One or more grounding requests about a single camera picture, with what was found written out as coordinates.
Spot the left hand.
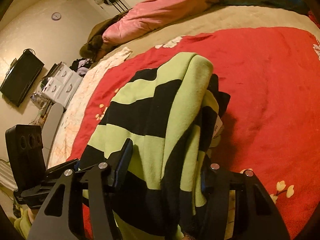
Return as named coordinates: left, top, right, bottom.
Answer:
left=28, top=208, right=39, bottom=224

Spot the green black striped sweater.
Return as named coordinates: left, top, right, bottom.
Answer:
left=80, top=52, right=230, bottom=239

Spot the brown blanket at bedhead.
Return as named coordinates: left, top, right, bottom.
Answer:
left=79, top=10, right=129, bottom=62

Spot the black wall television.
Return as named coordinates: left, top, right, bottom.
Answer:
left=1, top=49, right=44, bottom=107

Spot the red floral bed blanket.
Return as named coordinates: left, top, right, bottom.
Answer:
left=49, top=6, right=319, bottom=238

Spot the left forearm green sleeve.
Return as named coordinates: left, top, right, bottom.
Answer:
left=14, top=209, right=34, bottom=239

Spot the pink pillow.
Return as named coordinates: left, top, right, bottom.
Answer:
left=102, top=0, right=219, bottom=46

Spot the round wall clock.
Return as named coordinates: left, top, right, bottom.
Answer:
left=51, top=12, right=62, bottom=21

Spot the white plastic drawer unit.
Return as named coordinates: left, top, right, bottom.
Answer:
left=41, top=62, right=82, bottom=109

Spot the white radiator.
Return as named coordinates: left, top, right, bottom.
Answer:
left=0, top=159, right=17, bottom=191

